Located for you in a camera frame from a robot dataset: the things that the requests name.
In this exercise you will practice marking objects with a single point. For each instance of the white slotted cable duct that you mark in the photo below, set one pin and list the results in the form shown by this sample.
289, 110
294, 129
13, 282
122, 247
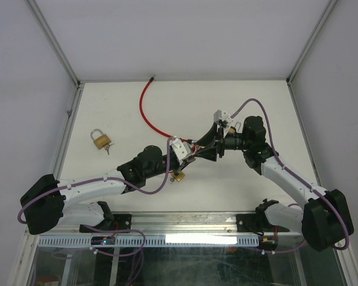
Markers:
168, 240

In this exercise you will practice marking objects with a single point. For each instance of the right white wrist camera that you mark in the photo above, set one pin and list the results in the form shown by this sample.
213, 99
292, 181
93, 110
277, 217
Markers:
223, 120

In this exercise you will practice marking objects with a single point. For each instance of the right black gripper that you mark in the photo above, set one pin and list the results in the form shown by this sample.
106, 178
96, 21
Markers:
208, 140

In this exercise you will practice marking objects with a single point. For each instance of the small brass padlock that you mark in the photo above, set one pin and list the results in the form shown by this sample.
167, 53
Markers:
236, 127

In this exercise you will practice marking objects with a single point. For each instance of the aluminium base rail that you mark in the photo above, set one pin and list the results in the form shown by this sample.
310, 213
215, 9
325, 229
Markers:
179, 222

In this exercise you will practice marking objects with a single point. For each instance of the open brass padlock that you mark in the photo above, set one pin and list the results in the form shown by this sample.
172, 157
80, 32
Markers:
176, 177

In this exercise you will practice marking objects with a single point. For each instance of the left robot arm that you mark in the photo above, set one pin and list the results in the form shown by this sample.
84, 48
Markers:
49, 202

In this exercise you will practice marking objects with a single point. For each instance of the thick red cable lock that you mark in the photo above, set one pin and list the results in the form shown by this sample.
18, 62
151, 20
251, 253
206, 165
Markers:
160, 112

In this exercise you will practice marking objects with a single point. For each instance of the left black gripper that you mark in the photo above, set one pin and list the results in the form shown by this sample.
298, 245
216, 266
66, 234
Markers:
179, 167

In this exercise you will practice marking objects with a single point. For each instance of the closed brass padlock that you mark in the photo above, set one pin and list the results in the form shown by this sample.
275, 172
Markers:
101, 140

